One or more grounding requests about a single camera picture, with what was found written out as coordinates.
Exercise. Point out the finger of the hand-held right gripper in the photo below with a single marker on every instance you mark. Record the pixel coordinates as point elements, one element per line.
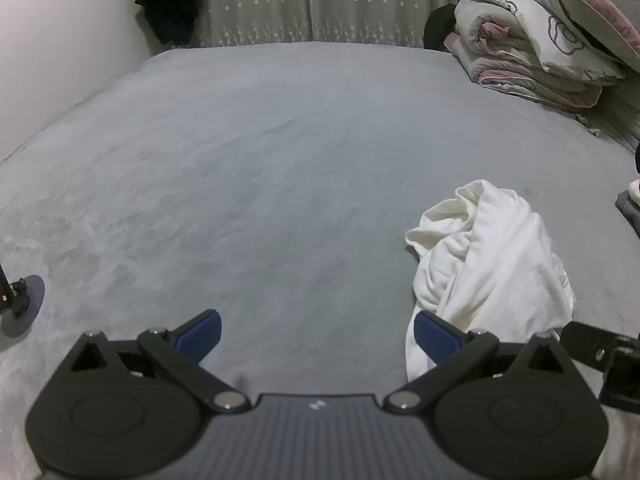
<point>590,342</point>

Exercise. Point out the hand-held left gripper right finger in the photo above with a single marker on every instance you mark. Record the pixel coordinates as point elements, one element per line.
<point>435,332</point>

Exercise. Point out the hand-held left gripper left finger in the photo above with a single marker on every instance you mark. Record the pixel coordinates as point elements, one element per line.
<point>200,332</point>

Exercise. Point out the white long-sleeve shirt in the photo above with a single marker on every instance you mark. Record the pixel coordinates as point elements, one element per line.
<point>490,260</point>

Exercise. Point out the dark hanging clothes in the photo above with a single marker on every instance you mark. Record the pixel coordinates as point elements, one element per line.
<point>170,5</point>

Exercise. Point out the white folded garment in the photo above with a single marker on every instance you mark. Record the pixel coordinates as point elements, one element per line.
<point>636,191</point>

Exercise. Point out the folded floral quilt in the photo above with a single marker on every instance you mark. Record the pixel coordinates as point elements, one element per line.
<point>505,60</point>

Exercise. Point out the black cloth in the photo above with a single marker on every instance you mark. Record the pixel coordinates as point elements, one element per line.
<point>440,25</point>

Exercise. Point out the white flower-outline pillow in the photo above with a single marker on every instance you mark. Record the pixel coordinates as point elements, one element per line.
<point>565,35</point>

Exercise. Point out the grey star-print curtain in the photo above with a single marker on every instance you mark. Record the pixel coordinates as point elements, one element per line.
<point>375,0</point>
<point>260,0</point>

